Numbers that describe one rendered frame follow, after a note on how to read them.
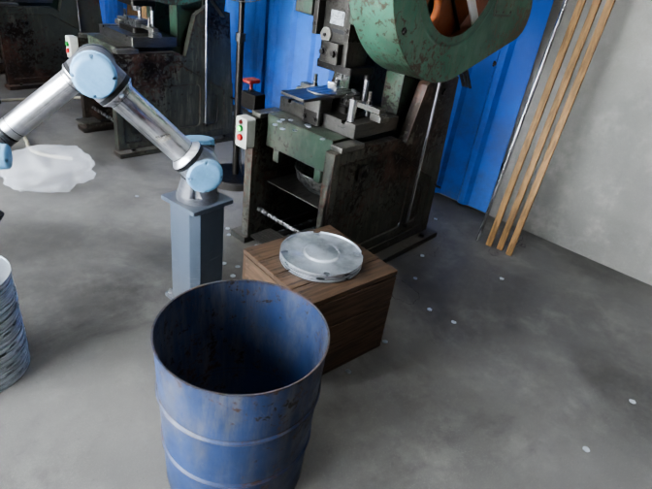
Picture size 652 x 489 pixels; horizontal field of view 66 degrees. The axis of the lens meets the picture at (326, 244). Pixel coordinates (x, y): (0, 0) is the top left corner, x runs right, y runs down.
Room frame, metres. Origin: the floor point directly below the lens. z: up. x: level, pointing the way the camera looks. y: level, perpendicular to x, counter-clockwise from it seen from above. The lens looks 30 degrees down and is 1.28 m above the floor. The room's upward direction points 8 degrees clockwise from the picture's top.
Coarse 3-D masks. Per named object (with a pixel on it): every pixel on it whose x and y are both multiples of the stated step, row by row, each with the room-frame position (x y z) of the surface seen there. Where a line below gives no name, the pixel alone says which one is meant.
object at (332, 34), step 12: (336, 0) 2.19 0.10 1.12; (336, 12) 2.18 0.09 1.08; (324, 24) 2.22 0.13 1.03; (336, 24) 2.18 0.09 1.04; (324, 36) 2.19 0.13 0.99; (336, 36) 2.18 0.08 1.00; (324, 48) 2.17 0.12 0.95; (336, 48) 2.13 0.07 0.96; (348, 48) 2.14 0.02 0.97; (360, 48) 2.19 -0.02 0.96; (324, 60) 2.17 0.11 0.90; (336, 60) 2.13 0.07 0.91; (348, 60) 2.14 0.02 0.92; (360, 60) 2.20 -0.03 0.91
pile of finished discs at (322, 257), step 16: (288, 240) 1.57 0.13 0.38; (304, 240) 1.59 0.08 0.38; (320, 240) 1.60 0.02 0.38; (336, 240) 1.62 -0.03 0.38; (288, 256) 1.46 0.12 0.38; (304, 256) 1.47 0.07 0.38; (320, 256) 1.48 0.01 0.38; (336, 256) 1.49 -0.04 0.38; (352, 256) 1.52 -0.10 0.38; (304, 272) 1.38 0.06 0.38; (320, 272) 1.39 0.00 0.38; (336, 272) 1.41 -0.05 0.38; (352, 272) 1.43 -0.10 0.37
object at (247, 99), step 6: (246, 90) 2.28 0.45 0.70; (252, 90) 2.27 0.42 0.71; (246, 96) 2.25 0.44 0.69; (252, 96) 2.22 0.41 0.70; (258, 96) 2.23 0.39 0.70; (264, 96) 2.25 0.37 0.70; (246, 102) 2.24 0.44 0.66; (252, 102) 2.22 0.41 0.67; (258, 102) 2.23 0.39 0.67; (264, 102) 2.25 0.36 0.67; (246, 108) 2.24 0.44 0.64; (252, 108) 2.22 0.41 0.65; (258, 108) 2.23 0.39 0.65; (264, 108) 2.26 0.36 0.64
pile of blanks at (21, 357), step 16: (0, 304) 1.11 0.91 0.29; (16, 304) 1.19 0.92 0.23; (0, 320) 1.09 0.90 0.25; (16, 320) 1.16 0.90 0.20; (0, 336) 1.08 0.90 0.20; (16, 336) 1.15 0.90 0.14; (0, 352) 1.07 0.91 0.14; (16, 352) 1.13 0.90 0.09; (0, 368) 1.06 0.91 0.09; (16, 368) 1.12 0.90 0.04; (0, 384) 1.05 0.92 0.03
